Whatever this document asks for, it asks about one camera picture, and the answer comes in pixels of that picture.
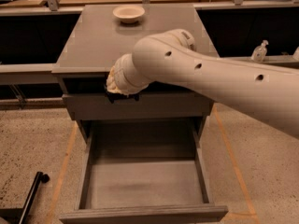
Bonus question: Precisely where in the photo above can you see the closed grey top drawer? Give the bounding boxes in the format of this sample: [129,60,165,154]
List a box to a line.
[63,91,213,120]

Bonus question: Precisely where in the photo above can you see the grey drawer cabinet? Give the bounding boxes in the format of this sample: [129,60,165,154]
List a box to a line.
[52,4,218,138]

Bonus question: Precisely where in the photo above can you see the grey metal rail frame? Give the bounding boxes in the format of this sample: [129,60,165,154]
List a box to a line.
[0,55,299,85]

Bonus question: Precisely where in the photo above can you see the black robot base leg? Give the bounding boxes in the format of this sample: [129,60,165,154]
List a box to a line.
[0,172,50,224]

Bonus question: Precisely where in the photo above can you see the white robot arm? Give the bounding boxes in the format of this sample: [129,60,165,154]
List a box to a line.
[107,29,299,138]

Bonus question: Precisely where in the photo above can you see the cream ceramic bowl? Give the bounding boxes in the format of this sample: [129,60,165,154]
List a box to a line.
[113,5,145,24]

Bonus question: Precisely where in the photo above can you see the dark blue rxbar wrapper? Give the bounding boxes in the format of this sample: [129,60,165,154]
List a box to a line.
[104,86,139,104]

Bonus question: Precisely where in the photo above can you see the open grey middle drawer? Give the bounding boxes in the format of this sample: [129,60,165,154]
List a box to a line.
[60,119,228,224]

